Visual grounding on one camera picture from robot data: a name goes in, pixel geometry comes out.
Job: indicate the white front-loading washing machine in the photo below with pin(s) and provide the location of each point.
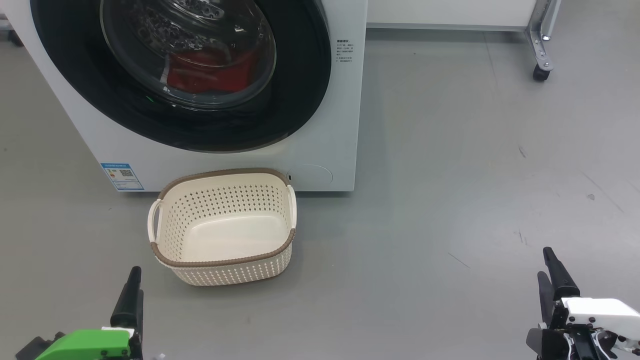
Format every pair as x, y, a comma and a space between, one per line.
325, 125

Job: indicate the blue energy label sticker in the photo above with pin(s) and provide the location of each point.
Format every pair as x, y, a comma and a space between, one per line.
121, 176

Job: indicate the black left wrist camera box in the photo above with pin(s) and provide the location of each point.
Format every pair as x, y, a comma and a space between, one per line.
35, 348

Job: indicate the washing machine glass door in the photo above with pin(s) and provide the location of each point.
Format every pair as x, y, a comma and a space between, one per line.
300, 100

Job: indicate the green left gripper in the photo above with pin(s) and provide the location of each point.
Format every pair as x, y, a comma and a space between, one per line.
85, 345

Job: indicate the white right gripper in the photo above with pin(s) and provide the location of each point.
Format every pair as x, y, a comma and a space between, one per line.
600, 312

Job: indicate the cream perforated basket brown rim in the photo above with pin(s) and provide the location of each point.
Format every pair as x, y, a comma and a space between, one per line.
225, 235

